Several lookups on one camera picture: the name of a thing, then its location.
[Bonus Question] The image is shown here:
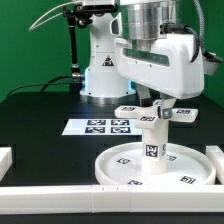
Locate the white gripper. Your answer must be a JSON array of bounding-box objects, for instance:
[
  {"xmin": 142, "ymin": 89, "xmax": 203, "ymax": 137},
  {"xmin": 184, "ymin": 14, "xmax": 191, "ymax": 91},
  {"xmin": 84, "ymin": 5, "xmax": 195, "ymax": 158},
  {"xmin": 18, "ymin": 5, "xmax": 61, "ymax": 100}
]
[{"xmin": 114, "ymin": 34, "xmax": 204, "ymax": 119}]

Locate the white cross-shaped table base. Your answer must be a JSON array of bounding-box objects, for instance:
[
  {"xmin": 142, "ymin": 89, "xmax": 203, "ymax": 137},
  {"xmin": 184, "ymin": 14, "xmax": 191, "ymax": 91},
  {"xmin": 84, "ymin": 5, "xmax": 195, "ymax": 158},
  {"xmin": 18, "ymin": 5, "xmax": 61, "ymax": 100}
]
[{"xmin": 114, "ymin": 100, "xmax": 198, "ymax": 129}]

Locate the white round table top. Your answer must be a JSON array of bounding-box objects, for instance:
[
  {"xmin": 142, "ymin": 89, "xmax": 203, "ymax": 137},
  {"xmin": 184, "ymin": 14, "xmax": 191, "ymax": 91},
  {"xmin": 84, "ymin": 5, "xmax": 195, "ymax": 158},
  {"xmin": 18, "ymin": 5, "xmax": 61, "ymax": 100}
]
[{"xmin": 95, "ymin": 142, "xmax": 216, "ymax": 186}]

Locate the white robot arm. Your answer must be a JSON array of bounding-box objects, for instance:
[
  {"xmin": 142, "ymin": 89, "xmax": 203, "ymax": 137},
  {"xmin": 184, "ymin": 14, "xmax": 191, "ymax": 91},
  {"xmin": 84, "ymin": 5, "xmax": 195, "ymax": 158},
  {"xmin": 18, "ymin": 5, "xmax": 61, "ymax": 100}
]
[{"xmin": 82, "ymin": 0, "xmax": 223, "ymax": 119}]

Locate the white marker sheet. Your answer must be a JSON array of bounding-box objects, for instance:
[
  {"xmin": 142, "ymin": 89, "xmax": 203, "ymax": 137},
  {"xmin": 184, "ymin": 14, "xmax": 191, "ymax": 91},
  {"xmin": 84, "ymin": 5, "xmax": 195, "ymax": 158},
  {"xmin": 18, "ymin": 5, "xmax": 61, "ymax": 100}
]
[{"xmin": 62, "ymin": 119, "xmax": 142, "ymax": 136}]

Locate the white right block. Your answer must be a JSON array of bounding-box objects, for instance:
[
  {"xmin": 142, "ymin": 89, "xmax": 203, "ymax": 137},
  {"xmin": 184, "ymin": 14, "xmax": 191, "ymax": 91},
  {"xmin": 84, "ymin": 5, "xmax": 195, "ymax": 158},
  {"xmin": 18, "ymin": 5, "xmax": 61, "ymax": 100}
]
[{"xmin": 206, "ymin": 145, "xmax": 224, "ymax": 185}]

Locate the white block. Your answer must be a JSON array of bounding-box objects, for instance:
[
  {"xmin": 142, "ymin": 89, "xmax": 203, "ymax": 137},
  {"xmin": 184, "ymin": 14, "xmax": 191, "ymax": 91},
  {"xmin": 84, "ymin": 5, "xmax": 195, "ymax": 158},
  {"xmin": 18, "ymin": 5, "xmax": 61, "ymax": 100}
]
[
  {"xmin": 206, "ymin": 145, "xmax": 224, "ymax": 185},
  {"xmin": 0, "ymin": 147, "xmax": 12, "ymax": 181}
]

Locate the white left block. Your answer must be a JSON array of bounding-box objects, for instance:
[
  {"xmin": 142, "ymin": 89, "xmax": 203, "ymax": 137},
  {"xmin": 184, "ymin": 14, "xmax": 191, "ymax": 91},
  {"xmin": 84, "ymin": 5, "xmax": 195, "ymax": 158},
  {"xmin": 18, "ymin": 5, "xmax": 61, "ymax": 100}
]
[{"xmin": 0, "ymin": 147, "xmax": 12, "ymax": 181}]

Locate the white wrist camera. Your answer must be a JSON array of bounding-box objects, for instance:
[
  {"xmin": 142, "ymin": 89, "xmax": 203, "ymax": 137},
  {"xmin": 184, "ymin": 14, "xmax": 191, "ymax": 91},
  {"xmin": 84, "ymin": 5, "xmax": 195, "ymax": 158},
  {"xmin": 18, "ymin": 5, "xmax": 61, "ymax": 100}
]
[{"xmin": 203, "ymin": 51, "xmax": 224, "ymax": 76}]

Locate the white front rail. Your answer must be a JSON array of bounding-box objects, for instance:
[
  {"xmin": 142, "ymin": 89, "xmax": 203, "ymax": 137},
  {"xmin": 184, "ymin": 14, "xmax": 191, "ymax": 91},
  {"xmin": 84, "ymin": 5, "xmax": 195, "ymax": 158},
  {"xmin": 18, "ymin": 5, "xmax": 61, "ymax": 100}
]
[{"xmin": 0, "ymin": 185, "xmax": 224, "ymax": 215}]

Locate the black cable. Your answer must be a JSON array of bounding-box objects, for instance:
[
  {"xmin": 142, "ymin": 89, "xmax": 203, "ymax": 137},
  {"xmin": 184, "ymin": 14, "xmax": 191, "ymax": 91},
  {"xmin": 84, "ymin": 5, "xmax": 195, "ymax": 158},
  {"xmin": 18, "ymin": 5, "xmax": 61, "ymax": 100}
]
[{"xmin": 6, "ymin": 74, "xmax": 84, "ymax": 98}]

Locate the white cable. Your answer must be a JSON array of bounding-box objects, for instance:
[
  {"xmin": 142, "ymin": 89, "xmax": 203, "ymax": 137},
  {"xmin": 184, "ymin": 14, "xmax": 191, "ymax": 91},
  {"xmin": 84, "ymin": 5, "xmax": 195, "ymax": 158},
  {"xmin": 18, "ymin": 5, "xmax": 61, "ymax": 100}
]
[{"xmin": 28, "ymin": 0, "xmax": 84, "ymax": 32}]

